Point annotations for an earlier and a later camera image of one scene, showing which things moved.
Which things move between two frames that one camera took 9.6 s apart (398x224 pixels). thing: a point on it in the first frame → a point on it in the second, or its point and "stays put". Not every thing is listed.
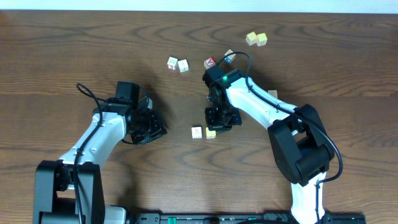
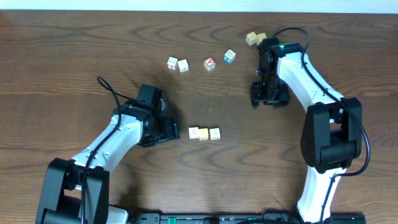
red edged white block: (172, 63) stays put
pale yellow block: (251, 38) stays put
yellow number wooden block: (210, 134) → (203, 134)
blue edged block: (230, 58) stays put
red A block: (209, 62) stays put
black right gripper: (214, 124) → (257, 95)
